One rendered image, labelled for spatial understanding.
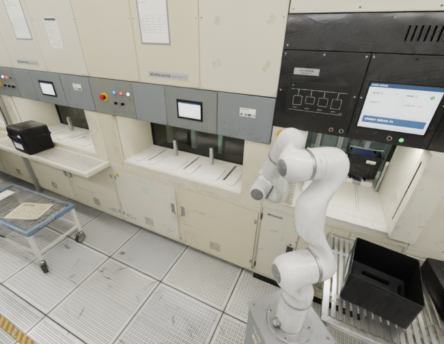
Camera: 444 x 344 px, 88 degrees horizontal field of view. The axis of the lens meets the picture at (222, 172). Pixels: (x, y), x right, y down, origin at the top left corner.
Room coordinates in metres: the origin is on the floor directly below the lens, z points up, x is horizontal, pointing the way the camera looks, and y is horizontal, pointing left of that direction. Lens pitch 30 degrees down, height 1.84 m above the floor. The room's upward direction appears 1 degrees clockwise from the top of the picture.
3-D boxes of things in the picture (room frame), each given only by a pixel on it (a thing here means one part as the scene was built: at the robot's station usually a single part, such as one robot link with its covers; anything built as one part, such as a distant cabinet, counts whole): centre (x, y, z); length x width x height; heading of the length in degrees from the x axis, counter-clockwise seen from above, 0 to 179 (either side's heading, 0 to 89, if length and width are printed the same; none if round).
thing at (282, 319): (0.56, -0.31, 0.85); 0.19 x 0.19 x 0.18
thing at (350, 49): (1.54, -0.87, 0.98); 0.95 x 0.88 x 1.95; 156
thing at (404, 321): (0.72, -0.78, 0.85); 0.28 x 0.28 x 0.17; 58
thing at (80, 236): (1.70, 1.88, 0.24); 0.97 x 0.52 x 0.48; 68
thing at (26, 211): (1.60, 1.72, 0.47); 0.31 x 0.23 x 0.02; 87
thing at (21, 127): (2.19, 1.96, 0.93); 0.30 x 0.28 x 0.26; 63
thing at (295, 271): (0.55, -0.28, 1.07); 0.19 x 0.12 x 0.24; 106
